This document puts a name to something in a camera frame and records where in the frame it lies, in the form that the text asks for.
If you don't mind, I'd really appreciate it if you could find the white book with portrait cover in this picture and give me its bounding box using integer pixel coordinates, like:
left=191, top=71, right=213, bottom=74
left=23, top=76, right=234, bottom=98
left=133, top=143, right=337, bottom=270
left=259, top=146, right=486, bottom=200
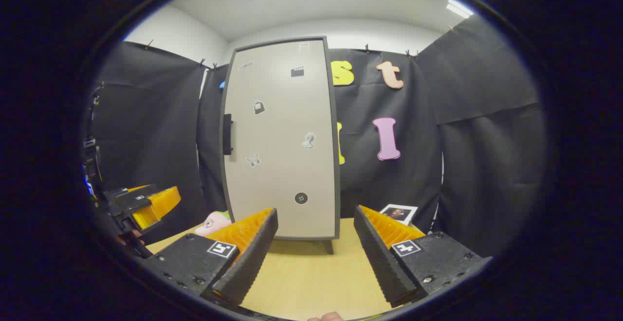
left=379, top=203, right=419, bottom=227

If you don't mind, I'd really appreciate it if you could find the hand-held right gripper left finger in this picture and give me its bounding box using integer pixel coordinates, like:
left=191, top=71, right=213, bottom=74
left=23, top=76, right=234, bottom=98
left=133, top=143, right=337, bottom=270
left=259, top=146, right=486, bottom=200
left=143, top=207, right=279, bottom=308

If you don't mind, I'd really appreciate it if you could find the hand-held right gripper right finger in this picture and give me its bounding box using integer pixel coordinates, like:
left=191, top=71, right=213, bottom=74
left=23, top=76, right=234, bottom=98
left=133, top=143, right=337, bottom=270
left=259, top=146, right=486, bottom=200
left=353, top=205, right=493, bottom=308

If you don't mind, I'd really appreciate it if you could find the dark grey cabinet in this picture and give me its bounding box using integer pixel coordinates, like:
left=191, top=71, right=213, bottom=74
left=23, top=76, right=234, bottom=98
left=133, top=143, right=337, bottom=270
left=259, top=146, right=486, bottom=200
left=219, top=36, right=341, bottom=255

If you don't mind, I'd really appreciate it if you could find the black backdrop cloth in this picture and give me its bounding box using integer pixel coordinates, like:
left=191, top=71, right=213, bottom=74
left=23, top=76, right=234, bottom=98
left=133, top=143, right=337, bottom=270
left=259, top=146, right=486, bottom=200
left=90, top=15, right=548, bottom=258

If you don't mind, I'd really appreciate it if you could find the pink plush toy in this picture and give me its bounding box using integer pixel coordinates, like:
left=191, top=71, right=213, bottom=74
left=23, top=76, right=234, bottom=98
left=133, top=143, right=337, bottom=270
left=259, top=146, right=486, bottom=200
left=195, top=211, right=233, bottom=236

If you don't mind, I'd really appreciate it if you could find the black door handle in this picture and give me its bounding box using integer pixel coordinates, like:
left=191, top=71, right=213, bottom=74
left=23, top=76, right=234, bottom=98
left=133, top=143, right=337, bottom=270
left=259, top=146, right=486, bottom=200
left=223, top=114, right=234, bottom=155

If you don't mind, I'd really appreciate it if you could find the ceiling light panel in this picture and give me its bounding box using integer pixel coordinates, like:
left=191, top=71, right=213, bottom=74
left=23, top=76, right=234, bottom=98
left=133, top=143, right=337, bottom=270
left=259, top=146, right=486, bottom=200
left=445, top=0, right=475, bottom=19

